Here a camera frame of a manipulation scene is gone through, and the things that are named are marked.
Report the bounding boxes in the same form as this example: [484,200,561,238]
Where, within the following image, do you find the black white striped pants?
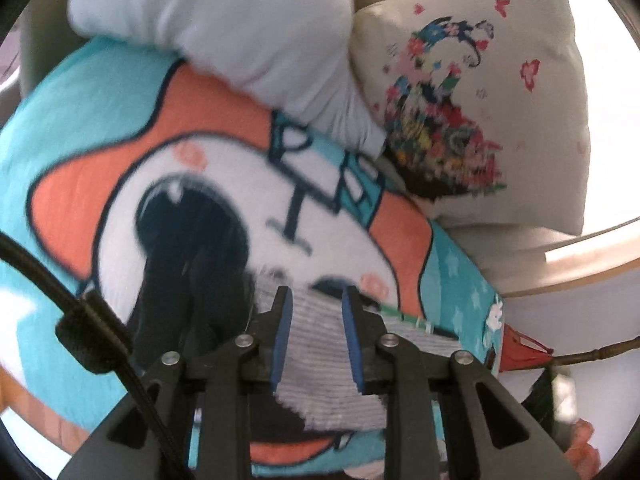
[130,238,464,434]

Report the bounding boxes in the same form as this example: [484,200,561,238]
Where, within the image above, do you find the teal cartoon print blanket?
[0,34,507,478]

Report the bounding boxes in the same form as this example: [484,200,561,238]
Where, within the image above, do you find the cream floral print pillow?
[350,0,590,235]

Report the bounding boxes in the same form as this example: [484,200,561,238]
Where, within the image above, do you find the white plain pillow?
[67,0,385,158]

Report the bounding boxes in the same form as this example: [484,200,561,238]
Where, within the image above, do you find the beige padded headboard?
[18,0,87,98]

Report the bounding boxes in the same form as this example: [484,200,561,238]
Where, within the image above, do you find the black cable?
[0,231,194,480]

